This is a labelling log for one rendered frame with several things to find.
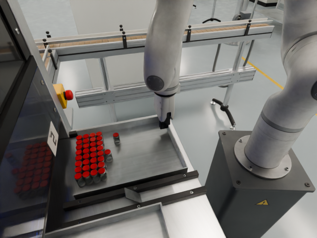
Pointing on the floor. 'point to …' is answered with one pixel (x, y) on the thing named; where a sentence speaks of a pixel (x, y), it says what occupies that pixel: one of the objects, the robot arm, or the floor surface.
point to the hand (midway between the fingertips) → (163, 123)
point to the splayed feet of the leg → (225, 112)
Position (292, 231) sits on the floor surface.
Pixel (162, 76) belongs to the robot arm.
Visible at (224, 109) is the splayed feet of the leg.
